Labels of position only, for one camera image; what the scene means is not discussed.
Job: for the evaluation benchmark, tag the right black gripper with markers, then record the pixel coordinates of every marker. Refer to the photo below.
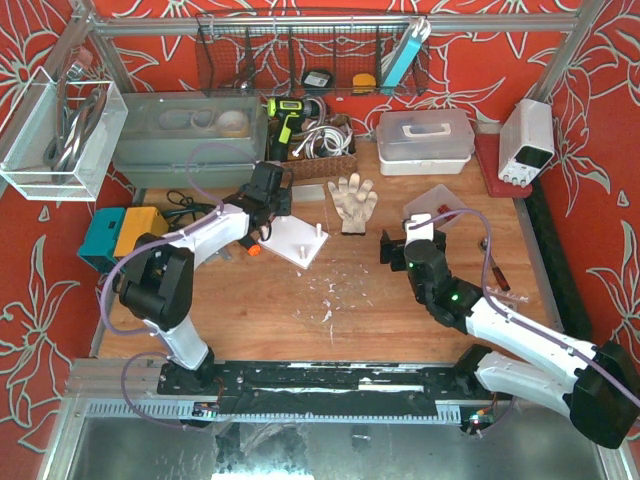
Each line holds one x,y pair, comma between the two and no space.
395,250

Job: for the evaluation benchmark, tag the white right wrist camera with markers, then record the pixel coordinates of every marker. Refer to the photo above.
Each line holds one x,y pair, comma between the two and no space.
419,227

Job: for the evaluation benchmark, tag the white bench power supply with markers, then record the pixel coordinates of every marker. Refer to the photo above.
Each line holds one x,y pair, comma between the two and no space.
526,143

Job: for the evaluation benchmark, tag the small clear plastic bin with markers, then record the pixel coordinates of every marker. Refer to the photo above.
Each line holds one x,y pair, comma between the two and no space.
431,200

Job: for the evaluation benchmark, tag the red handled ratchet wrench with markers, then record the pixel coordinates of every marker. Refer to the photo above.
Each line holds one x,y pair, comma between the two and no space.
498,274

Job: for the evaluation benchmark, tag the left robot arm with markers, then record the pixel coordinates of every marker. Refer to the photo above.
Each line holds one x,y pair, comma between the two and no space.
157,285

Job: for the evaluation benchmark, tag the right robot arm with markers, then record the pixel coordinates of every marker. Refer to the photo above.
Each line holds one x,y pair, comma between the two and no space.
595,387

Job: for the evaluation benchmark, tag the yellow tape measure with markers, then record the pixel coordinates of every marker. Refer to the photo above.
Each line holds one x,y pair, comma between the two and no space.
363,84

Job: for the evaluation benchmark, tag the teal flat box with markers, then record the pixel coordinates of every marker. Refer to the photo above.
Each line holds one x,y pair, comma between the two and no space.
396,63

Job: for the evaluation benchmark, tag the black and green drill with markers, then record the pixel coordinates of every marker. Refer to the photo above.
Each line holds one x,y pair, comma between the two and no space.
290,114

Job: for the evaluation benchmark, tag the red mat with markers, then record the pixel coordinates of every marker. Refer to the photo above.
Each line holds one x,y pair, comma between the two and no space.
487,153

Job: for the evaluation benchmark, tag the clear lidded plastic container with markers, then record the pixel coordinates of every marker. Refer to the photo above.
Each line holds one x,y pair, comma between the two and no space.
424,142

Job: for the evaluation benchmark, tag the clear acrylic wall box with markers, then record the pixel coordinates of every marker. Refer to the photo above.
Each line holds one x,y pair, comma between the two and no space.
59,142

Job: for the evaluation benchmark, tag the white knit work glove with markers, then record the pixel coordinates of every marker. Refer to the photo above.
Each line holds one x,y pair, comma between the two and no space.
354,200

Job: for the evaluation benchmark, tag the yellow teal soldering station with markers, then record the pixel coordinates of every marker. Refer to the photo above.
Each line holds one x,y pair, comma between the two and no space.
113,233

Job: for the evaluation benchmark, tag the woven wicker basket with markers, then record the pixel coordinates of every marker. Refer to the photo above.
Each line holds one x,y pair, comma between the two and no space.
327,151

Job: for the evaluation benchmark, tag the grey plastic storage box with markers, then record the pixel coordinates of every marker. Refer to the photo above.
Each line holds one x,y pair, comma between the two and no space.
180,139

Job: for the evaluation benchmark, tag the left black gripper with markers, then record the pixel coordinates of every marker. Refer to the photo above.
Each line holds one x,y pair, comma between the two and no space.
257,230

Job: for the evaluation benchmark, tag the white peg base plate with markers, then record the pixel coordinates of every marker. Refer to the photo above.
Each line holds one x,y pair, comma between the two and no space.
295,240

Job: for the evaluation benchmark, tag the white rectangular block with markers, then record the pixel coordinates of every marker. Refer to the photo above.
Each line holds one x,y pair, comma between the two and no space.
308,193

